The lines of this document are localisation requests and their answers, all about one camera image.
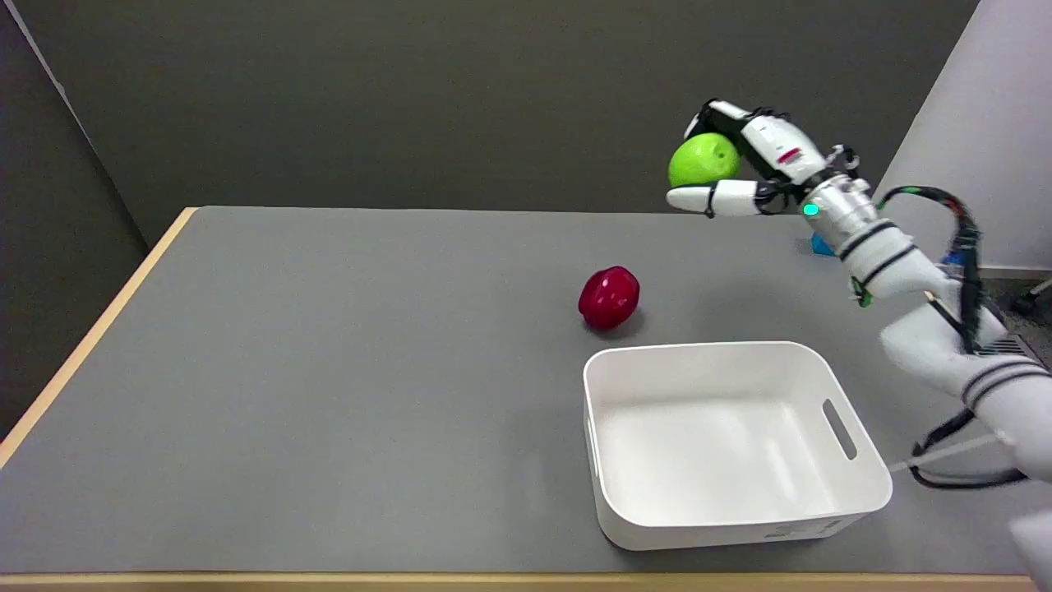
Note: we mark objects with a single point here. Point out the red apple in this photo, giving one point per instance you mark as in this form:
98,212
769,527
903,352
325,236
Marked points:
609,298

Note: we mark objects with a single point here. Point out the green apple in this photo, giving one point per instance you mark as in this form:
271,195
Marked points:
703,159

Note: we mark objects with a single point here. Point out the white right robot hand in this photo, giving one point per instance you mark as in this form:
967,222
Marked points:
777,148

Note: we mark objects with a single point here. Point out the white plastic box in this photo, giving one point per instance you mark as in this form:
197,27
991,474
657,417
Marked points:
727,440

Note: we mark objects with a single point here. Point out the small blue object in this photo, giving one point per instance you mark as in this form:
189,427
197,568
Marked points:
821,244

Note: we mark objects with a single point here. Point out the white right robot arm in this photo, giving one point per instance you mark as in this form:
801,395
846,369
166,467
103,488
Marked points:
929,321

